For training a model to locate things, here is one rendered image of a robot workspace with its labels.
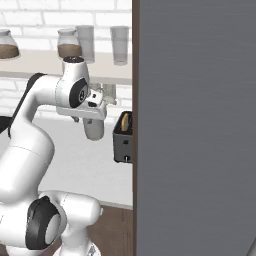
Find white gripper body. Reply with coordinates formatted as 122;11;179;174
55;100;109;122

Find bread slice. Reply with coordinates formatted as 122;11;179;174
120;112;131;133

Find black toaster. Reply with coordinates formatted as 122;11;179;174
112;110;134;165

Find glass jar with brown contents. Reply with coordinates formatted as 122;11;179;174
56;27;83;60
0;28;20;61

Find clear glass tumbler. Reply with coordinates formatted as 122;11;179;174
75;24;96;65
109;25;131;66

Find tall grey cabinet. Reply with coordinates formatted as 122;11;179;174
131;0;256;256

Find beige wall shelf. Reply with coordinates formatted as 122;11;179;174
0;49;133;86

